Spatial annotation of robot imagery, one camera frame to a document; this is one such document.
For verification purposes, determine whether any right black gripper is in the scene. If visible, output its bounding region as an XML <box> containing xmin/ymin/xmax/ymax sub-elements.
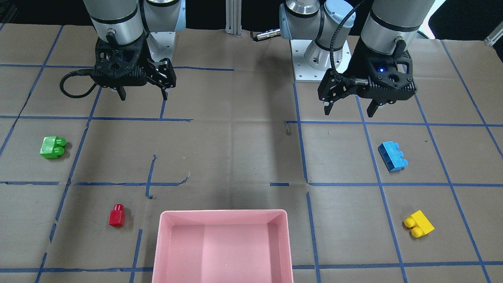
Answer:
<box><xmin>93</xmin><ymin>32</ymin><xmax>177</xmax><ymax>101</ymax></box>

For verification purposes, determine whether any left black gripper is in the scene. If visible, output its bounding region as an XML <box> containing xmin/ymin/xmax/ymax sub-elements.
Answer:
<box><xmin>318</xmin><ymin>40</ymin><xmax>417</xmax><ymax>118</ymax></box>

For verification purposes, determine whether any blue toy block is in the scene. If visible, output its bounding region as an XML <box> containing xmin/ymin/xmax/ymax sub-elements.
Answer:
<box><xmin>378</xmin><ymin>140</ymin><xmax>408</xmax><ymax>172</ymax></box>

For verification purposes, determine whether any green toy block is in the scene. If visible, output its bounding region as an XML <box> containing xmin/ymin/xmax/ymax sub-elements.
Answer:
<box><xmin>40</xmin><ymin>136</ymin><xmax>67</xmax><ymax>159</ymax></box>

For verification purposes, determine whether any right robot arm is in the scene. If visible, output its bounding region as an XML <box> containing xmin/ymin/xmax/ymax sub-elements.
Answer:
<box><xmin>79</xmin><ymin>0</ymin><xmax>186</xmax><ymax>100</ymax></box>

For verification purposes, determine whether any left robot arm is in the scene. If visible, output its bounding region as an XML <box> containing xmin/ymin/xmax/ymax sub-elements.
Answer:
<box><xmin>251</xmin><ymin>0</ymin><xmax>435</xmax><ymax>118</ymax></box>

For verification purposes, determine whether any pink plastic box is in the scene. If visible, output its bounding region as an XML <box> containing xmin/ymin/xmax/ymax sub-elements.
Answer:
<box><xmin>152</xmin><ymin>209</ymin><xmax>294</xmax><ymax>283</ymax></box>

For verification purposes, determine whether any brown paper table cover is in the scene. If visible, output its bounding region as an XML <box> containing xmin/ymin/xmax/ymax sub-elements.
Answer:
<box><xmin>0</xmin><ymin>24</ymin><xmax>503</xmax><ymax>283</ymax></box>

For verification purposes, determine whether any red toy block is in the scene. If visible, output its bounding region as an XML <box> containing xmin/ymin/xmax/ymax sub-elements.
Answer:
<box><xmin>108</xmin><ymin>204</ymin><xmax>126</xmax><ymax>227</ymax></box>

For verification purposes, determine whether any yellow toy block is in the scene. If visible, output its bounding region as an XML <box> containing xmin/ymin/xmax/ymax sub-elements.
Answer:
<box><xmin>403</xmin><ymin>210</ymin><xmax>435</xmax><ymax>238</ymax></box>

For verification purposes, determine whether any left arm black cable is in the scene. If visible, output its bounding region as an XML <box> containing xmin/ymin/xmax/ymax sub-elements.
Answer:
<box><xmin>329</xmin><ymin>0</ymin><xmax>368</xmax><ymax>85</ymax></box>

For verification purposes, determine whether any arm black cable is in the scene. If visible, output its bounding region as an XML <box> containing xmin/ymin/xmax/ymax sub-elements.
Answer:
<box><xmin>329</xmin><ymin>0</ymin><xmax>368</xmax><ymax>85</ymax></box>
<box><xmin>60</xmin><ymin>69</ymin><xmax>98</xmax><ymax>99</ymax></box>

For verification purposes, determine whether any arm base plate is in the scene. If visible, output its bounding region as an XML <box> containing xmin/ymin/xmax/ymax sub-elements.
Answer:
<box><xmin>146</xmin><ymin>31</ymin><xmax>176</xmax><ymax>62</ymax></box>
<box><xmin>289</xmin><ymin>38</ymin><xmax>352</xmax><ymax>83</ymax></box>

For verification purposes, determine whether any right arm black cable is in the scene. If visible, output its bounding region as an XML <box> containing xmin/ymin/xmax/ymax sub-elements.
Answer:
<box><xmin>60</xmin><ymin>69</ymin><xmax>98</xmax><ymax>99</ymax></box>

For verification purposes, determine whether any aluminium frame post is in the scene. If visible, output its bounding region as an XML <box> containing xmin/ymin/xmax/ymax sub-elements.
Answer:
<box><xmin>225</xmin><ymin>0</ymin><xmax>242</xmax><ymax>37</ymax></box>

